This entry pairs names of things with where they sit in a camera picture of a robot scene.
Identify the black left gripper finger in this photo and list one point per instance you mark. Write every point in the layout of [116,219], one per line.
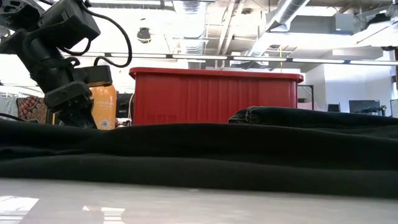
[77,119]

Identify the black cloth garment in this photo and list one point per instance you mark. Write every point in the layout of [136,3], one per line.
[186,149]

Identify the dark blue denim jeans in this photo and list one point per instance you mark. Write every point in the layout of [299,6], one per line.
[311,116]

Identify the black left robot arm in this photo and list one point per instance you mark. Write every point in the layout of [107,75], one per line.
[18,12]

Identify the red plastic bin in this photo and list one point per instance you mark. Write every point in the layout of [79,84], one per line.
[217,96]

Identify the orange spray bottle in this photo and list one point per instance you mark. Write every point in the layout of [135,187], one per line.
[105,109]

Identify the red patterned cloth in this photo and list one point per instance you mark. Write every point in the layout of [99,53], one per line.
[31,109]

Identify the small black screen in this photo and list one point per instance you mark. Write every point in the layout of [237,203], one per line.
[124,105]

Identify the round ceiling sensor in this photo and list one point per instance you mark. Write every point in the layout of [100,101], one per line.
[143,35]

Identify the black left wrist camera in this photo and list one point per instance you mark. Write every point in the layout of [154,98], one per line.
[96,76]

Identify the thin black metal post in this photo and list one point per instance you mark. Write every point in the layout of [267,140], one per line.
[312,96]

